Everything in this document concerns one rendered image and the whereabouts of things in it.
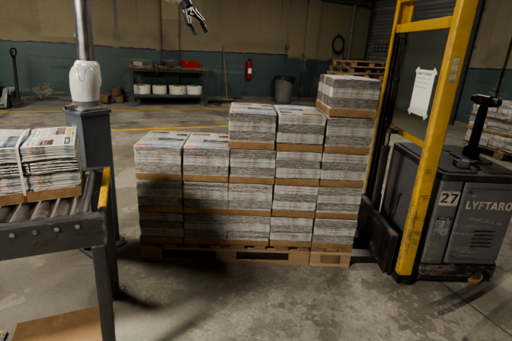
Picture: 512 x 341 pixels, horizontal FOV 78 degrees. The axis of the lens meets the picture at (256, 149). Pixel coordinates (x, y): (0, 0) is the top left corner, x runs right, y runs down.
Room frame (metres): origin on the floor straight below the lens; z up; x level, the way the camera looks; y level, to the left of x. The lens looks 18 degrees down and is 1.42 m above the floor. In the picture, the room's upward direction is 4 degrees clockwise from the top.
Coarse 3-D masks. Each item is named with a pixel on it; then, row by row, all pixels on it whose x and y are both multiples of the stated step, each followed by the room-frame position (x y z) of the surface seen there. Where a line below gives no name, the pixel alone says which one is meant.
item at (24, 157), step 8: (16, 136) 1.22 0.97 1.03; (24, 136) 1.23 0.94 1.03; (32, 136) 1.23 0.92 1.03; (16, 144) 1.12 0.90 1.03; (24, 144) 1.13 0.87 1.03; (8, 152) 1.07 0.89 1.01; (24, 152) 1.09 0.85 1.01; (8, 160) 1.07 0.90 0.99; (16, 160) 1.08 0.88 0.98; (24, 160) 1.09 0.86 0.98; (16, 168) 1.08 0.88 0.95; (24, 168) 1.09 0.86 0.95; (16, 176) 1.08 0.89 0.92; (24, 176) 1.09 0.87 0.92; (16, 184) 1.08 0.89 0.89; (24, 184) 1.09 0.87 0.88; (32, 184) 1.10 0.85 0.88; (16, 192) 1.07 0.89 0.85
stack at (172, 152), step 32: (160, 160) 1.82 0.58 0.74; (192, 160) 1.84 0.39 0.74; (224, 160) 1.85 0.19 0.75; (256, 160) 1.86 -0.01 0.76; (288, 160) 1.87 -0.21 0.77; (320, 160) 1.88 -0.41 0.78; (160, 192) 1.82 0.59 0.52; (192, 192) 1.83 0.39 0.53; (224, 192) 1.84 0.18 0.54; (256, 192) 1.85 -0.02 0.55; (288, 192) 1.86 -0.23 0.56; (160, 224) 1.83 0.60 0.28; (192, 224) 1.84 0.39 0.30; (224, 224) 1.85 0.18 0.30; (256, 224) 1.85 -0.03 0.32; (288, 224) 1.87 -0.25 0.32; (160, 256) 1.82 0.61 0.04; (224, 256) 1.84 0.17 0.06; (288, 256) 1.88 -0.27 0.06
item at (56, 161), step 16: (48, 128) 1.36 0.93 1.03; (64, 128) 1.37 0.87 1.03; (32, 144) 1.13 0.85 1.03; (48, 144) 1.14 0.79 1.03; (64, 144) 1.16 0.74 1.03; (32, 160) 1.10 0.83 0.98; (48, 160) 1.12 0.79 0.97; (64, 160) 1.15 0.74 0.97; (80, 160) 1.32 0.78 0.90; (32, 176) 1.10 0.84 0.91; (48, 176) 1.13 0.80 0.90; (64, 176) 1.15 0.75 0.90; (80, 176) 1.17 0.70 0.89
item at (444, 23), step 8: (448, 16) 1.83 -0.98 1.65; (400, 24) 2.37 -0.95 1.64; (408, 24) 2.24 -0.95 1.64; (416, 24) 2.14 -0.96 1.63; (424, 24) 2.04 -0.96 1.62; (432, 24) 1.96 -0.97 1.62; (440, 24) 1.88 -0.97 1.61; (448, 24) 1.80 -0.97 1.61; (400, 32) 2.35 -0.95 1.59; (408, 32) 2.26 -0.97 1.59
